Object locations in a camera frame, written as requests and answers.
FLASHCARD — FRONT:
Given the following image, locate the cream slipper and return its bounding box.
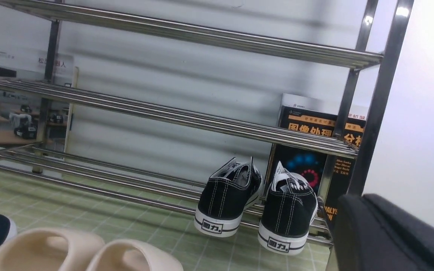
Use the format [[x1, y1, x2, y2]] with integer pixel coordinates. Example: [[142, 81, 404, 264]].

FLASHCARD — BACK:
[[87, 239, 183, 271], [0, 227, 105, 271]]

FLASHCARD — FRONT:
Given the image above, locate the black image processing book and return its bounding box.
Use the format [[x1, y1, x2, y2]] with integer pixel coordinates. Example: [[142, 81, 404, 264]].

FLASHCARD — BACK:
[[266, 94, 368, 227]]

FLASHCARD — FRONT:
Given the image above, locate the cream slipper left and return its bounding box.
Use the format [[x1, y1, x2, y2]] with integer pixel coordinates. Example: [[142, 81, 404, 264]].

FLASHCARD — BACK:
[[0, 227, 105, 271]]

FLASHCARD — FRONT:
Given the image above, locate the cream slipper right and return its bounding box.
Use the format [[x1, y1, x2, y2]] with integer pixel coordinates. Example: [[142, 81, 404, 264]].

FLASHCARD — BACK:
[[87, 239, 183, 271]]

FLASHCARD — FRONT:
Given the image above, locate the robot photo poster board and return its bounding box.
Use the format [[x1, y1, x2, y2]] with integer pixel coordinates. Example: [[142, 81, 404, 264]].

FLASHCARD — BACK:
[[0, 44, 70, 151]]

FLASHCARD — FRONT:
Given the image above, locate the metal shoe rack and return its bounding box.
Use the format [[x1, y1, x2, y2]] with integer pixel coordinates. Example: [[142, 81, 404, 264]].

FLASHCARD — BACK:
[[0, 0, 415, 271]]

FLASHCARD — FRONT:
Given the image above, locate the black canvas sneaker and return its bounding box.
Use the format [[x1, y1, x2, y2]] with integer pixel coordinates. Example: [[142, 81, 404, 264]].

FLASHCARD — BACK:
[[258, 162, 318, 256], [194, 157, 265, 238]]

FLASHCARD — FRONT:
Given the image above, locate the green checkered tablecloth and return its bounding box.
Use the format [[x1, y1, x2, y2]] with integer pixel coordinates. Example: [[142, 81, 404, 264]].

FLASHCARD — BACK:
[[0, 172, 330, 271]]

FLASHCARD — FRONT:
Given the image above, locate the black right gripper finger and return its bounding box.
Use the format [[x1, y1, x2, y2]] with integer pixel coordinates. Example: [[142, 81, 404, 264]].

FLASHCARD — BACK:
[[333, 194, 434, 271]]

